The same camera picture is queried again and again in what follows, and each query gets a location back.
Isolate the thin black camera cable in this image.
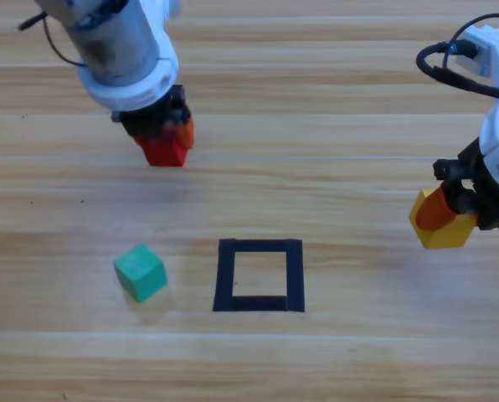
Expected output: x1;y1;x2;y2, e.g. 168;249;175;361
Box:
17;11;88;69

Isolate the yellow wooden cube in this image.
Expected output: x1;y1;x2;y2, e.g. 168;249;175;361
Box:
408;188;480;250

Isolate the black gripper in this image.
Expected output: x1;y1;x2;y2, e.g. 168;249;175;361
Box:
414;140;499;231
113;83;195;150

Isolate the black tape square outline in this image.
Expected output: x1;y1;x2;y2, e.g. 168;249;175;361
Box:
212;238;306;314

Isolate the red wooden cube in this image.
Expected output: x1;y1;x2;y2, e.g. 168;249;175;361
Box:
141;137;189;168

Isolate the green wooden cube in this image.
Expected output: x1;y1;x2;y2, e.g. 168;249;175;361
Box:
113;243;168;303

